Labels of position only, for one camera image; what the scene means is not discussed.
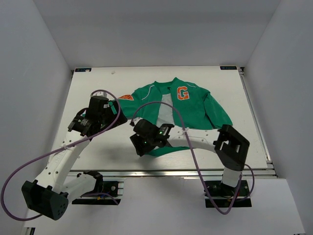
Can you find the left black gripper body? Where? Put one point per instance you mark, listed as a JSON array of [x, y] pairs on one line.
[[108, 119]]

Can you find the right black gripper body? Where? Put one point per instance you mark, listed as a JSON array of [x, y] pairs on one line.
[[146, 143]]

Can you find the green zip-up jacket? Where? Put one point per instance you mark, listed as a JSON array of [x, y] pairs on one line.
[[175, 102]]

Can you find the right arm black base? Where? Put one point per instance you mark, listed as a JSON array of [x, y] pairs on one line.
[[222, 194]]

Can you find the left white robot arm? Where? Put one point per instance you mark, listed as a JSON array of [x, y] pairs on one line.
[[49, 194]]

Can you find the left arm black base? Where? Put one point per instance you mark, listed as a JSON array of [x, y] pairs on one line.
[[105, 192]]

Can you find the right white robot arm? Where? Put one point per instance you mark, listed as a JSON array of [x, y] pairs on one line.
[[230, 146]]

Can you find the left blue corner label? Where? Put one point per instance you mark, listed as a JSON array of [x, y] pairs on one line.
[[82, 70]]

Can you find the blue corner label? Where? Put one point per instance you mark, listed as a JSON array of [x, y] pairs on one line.
[[82, 70], [228, 67]]

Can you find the right blue corner label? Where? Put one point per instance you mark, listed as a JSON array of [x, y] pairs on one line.
[[228, 67]]

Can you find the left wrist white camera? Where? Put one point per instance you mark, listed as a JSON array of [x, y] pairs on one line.
[[104, 94]]

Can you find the aluminium table front rail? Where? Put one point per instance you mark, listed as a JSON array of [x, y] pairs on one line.
[[246, 172]]

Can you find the aluminium table rail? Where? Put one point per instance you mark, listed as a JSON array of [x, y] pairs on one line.
[[270, 165], [246, 172]]

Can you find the aluminium table right rail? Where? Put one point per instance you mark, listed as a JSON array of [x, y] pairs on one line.
[[270, 165]]

